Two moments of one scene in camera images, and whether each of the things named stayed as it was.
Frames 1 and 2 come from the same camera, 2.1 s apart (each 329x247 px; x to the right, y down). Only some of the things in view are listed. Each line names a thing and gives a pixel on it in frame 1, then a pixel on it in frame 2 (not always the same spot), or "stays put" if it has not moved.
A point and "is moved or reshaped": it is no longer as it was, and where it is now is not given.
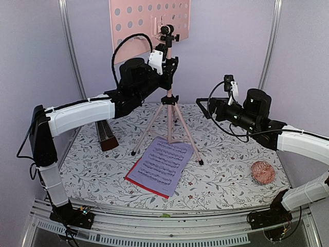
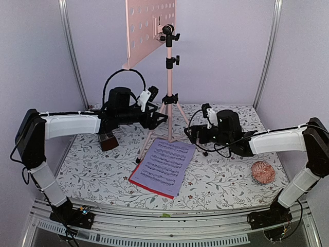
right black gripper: x=221 y=103 to x=202 y=128
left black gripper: x=167 y=84 to x=152 y=123
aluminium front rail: x=219 y=228 stays put
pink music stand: x=136 y=27 is moved or reshaped
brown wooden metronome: x=107 y=139 stays put
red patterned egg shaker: x=262 y=172 stays put
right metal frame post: x=271 y=44 stays put
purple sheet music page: x=162 y=166 stays put
